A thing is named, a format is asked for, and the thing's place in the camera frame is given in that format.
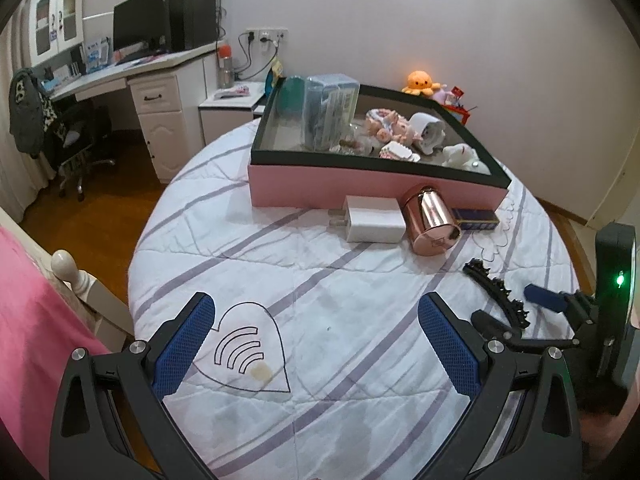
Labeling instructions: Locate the white wall socket strip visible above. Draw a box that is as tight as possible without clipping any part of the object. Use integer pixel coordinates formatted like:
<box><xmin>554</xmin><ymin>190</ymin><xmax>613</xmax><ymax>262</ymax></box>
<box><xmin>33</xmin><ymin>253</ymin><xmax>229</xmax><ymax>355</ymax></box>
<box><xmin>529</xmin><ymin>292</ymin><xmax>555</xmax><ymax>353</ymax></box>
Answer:
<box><xmin>245</xmin><ymin>27</ymin><xmax>290</xmax><ymax>43</ymax></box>

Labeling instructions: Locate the white side table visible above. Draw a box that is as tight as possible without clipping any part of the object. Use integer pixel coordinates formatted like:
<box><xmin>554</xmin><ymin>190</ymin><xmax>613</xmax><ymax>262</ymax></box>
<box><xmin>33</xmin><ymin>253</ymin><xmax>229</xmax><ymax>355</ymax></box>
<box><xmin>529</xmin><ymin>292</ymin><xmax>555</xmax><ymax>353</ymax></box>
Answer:
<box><xmin>198</xmin><ymin>80</ymin><xmax>271</xmax><ymax>146</ymax></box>

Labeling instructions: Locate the red capped bottle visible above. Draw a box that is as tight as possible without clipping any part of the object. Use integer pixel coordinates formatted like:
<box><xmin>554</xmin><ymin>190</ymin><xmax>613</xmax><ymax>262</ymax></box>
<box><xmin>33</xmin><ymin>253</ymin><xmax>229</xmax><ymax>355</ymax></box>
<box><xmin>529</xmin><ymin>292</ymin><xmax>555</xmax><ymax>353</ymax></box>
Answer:
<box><xmin>217</xmin><ymin>44</ymin><xmax>236</xmax><ymax>88</ymax></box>

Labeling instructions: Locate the black office chair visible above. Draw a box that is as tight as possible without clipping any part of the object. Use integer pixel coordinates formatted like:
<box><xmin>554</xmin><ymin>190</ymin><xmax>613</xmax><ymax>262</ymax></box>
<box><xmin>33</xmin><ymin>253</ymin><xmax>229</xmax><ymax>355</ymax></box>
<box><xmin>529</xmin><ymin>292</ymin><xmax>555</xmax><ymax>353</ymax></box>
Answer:
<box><xmin>47</xmin><ymin>100</ymin><xmax>118</xmax><ymax>203</ymax></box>

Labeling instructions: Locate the grey jacket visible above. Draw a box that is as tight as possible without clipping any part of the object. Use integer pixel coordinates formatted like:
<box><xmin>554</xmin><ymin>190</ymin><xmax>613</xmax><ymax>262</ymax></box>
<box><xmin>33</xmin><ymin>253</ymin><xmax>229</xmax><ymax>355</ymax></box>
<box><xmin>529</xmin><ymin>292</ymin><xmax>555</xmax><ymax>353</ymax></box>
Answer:
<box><xmin>9</xmin><ymin>69</ymin><xmax>56</xmax><ymax>156</ymax></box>

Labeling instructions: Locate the white charger plug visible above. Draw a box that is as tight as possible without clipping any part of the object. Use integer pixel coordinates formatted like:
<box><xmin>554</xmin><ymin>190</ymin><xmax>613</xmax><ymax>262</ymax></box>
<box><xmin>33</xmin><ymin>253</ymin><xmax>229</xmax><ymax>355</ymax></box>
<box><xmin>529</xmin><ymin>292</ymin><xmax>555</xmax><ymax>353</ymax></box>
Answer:
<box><xmin>327</xmin><ymin>195</ymin><xmax>407</xmax><ymax>244</ymax></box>

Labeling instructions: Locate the orange octopus plush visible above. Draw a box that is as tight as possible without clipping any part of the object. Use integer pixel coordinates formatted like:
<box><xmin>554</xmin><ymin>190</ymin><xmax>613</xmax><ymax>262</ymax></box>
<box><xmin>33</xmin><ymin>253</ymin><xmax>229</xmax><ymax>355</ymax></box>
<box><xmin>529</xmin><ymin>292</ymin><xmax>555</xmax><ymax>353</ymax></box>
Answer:
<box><xmin>401</xmin><ymin>70</ymin><xmax>443</xmax><ymax>97</ymax></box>

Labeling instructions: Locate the person's right forearm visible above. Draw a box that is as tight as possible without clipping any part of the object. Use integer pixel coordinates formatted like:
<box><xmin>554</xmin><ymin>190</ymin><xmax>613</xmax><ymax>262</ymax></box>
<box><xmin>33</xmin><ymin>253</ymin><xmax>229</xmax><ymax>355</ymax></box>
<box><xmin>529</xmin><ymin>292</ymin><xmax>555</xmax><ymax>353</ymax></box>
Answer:
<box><xmin>580</xmin><ymin>407</ymin><xmax>640</xmax><ymax>480</ymax></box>

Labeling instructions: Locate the white mug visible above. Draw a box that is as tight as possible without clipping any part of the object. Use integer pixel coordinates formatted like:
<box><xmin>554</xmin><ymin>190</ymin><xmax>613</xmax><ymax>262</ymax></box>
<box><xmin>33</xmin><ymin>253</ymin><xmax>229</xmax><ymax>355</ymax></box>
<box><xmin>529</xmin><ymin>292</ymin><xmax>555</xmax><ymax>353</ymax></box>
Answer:
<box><xmin>409</xmin><ymin>112</ymin><xmax>447</xmax><ymax>155</ymax></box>

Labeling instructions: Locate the black computer tower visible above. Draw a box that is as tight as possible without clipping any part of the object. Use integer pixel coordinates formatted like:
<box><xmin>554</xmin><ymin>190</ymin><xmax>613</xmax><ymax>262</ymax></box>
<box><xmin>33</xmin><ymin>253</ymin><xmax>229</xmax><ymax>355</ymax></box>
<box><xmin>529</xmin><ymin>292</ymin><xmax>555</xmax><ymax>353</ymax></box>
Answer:
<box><xmin>167</xmin><ymin>0</ymin><xmax>218</xmax><ymax>53</ymax></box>

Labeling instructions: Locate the white door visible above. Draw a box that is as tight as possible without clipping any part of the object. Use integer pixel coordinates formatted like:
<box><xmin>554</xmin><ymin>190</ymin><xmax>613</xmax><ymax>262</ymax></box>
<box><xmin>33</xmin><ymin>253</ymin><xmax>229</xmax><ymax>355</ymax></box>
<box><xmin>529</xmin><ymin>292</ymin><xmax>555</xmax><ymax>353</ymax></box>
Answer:
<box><xmin>582</xmin><ymin>145</ymin><xmax>633</xmax><ymax>233</ymax></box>

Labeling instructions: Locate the light curtain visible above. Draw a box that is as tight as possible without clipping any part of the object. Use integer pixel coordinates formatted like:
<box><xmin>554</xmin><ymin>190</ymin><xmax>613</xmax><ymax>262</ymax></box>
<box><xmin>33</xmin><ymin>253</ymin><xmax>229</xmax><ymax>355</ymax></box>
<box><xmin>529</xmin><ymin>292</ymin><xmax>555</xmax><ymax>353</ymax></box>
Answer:
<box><xmin>0</xmin><ymin>10</ymin><xmax>56</xmax><ymax>226</ymax></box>

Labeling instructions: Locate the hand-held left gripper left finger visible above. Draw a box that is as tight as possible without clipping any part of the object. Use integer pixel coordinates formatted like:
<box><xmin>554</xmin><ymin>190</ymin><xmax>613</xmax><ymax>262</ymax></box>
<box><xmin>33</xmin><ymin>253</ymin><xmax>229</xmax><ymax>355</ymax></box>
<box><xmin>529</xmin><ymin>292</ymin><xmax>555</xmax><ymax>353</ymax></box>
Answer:
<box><xmin>49</xmin><ymin>291</ymin><xmax>217</xmax><ymax>480</ymax></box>

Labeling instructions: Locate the white glass door cabinet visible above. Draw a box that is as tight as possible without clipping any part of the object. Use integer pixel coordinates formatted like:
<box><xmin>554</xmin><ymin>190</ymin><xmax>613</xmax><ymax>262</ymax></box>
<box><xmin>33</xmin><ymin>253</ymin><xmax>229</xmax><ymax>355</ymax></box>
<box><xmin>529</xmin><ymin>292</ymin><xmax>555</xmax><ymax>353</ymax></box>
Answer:
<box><xmin>27</xmin><ymin>0</ymin><xmax>85</xmax><ymax>68</ymax></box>

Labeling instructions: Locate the rose gold metal cup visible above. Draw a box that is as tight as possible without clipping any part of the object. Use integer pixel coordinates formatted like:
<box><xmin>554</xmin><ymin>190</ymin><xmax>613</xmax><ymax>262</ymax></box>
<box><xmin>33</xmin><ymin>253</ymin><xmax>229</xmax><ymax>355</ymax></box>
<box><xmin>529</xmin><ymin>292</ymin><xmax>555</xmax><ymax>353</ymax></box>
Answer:
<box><xmin>402</xmin><ymin>185</ymin><xmax>462</xmax><ymax>257</ymax></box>

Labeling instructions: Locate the pink plain blanket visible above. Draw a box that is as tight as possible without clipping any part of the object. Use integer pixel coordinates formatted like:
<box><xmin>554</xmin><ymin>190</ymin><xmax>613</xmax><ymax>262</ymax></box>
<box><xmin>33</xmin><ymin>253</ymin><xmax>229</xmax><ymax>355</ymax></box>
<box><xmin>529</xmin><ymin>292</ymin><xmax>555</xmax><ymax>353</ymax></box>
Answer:
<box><xmin>0</xmin><ymin>225</ymin><xmax>113</xmax><ymax>480</ymax></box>

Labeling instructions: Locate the black keyboard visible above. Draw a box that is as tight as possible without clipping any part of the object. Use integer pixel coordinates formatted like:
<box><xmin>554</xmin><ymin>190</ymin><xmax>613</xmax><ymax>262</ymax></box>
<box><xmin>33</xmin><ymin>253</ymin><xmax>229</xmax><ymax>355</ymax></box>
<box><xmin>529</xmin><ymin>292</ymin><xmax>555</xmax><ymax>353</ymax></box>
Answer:
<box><xmin>114</xmin><ymin>47</ymin><xmax>156</xmax><ymax>63</ymax></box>

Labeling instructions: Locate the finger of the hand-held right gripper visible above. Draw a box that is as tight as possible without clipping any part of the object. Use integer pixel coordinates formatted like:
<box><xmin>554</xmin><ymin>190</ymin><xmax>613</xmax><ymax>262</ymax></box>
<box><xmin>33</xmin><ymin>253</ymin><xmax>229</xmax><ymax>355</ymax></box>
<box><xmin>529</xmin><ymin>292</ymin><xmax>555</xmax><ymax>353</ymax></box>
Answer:
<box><xmin>470</xmin><ymin>310</ymin><xmax>598</xmax><ymax>356</ymax></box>
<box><xmin>523</xmin><ymin>283</ymin><xmax>598</xmax><ymax>321</ymax></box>

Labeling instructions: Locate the dark blue small box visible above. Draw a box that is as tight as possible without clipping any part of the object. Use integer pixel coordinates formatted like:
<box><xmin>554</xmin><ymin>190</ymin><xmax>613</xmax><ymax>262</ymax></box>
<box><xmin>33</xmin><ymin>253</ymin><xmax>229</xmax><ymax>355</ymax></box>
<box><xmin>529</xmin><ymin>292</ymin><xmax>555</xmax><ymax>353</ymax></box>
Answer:
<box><xmin>452</xmin><ymin>207</ymin><xmax>501</xmax><ymax>232</ymax></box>

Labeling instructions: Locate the white desk with drawers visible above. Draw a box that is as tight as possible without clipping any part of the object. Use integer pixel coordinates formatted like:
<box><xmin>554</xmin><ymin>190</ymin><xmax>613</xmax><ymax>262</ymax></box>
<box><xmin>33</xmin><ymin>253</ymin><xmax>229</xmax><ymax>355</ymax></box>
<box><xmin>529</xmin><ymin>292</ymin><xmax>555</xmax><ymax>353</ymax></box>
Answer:
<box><xmin>50</xmin><ymin>40</ymin><xmax>226</xmax><ymax>183</ymax></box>

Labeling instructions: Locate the pink storage box black rim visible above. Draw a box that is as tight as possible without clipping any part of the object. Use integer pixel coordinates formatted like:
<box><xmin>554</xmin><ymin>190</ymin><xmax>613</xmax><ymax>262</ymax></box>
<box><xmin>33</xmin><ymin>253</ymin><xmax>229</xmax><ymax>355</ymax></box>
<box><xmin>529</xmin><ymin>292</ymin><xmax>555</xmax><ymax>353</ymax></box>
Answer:
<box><xmin>248</xmin><ymin>77</ymin><xmax>512</xmax><ymax>209</ymax></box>

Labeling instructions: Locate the black power cable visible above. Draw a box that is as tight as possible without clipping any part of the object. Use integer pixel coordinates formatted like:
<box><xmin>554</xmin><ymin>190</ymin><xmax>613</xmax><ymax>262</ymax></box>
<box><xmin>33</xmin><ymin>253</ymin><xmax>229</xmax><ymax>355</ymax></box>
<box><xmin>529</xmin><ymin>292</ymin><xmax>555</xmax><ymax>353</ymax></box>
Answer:
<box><xmin>235</xmin><ymin>32</ymin><xmax>281</xmax><ymax>81</ymax></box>

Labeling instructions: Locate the white elephant toy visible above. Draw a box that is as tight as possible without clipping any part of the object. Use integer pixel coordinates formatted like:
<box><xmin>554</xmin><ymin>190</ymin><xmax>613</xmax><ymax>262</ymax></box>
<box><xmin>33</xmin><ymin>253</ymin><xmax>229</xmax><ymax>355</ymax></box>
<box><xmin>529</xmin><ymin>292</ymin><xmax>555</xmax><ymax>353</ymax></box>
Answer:
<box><xmin>441</xmin><ymin>143</ymin><xmax>488</xmax><ymax>171</ymax></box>

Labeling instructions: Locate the black hair clip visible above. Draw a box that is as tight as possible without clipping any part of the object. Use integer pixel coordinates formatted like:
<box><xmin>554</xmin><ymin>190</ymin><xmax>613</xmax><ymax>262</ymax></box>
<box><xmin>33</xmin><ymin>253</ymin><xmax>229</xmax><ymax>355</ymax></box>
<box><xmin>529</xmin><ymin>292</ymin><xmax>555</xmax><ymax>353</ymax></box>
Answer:
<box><xmin>462</xmin><ymin>258</ymin><xmax>531</xmax><ymax>331</ymax></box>

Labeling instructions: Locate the orange storage bin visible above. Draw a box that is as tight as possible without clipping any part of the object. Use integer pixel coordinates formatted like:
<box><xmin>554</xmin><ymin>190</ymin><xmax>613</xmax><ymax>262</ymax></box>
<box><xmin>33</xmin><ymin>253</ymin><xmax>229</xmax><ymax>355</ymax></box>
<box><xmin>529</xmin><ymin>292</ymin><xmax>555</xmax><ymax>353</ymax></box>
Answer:
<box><xmin>440</xmin><ymin>102</ymin><xmax>473</xmax><ymax>128</ymax></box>

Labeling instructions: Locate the white bed post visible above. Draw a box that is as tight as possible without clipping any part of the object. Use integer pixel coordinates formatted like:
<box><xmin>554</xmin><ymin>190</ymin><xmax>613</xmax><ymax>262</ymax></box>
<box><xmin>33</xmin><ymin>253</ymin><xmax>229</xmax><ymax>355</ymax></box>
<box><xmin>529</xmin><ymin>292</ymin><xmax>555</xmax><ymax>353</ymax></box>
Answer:
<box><xmin>50</xmin><ymin>249</ymin><xmax>136</xmax><ymax>356</ymax></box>

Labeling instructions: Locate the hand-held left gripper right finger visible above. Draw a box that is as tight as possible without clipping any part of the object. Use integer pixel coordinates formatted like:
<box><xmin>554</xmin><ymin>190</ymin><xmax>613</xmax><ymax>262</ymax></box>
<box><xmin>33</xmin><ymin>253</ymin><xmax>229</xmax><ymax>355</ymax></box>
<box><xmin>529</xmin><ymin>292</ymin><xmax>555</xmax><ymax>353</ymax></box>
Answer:
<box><xmin>417</xmin><ymin>291</ymin><xmax>583</xmax><ymax>480</ymax></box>

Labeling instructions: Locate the blue white box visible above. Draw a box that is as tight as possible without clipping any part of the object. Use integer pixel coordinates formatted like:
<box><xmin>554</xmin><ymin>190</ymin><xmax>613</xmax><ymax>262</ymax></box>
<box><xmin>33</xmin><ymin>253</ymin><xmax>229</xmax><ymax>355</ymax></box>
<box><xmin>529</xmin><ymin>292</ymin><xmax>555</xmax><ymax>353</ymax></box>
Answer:
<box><xmin>84</xmin><ymin>37</ymin><xmax>112</xmax><ymax>71</ymax></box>

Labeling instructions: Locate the clear plastic box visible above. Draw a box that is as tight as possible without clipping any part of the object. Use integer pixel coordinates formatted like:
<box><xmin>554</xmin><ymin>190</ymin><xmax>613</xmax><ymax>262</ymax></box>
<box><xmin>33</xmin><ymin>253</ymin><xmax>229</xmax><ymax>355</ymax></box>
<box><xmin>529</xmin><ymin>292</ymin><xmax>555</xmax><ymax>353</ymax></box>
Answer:
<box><xmin>304</xmin><ymin>74</ymin><xmax>361</xmax><ymax>150</ymax></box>

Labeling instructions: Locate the black computer monitor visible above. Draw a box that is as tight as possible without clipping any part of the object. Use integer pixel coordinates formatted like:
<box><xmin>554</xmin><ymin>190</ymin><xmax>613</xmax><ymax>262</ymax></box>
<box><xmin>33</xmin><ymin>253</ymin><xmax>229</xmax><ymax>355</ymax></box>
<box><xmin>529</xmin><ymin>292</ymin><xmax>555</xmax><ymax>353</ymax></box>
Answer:
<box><xmin>112</xmin><ymin>0</ymin><xmax>173</xmax><ymax>61</ymax></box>

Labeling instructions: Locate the small doll figurine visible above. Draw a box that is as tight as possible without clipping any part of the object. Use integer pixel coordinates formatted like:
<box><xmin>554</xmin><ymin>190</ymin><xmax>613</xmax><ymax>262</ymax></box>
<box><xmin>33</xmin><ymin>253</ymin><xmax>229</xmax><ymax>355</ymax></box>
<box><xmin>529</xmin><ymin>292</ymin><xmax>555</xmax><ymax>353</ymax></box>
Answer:
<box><xmin>372</xmin><ymin>112</ymin><xmax>416</xmax><ymax>145</ymax></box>

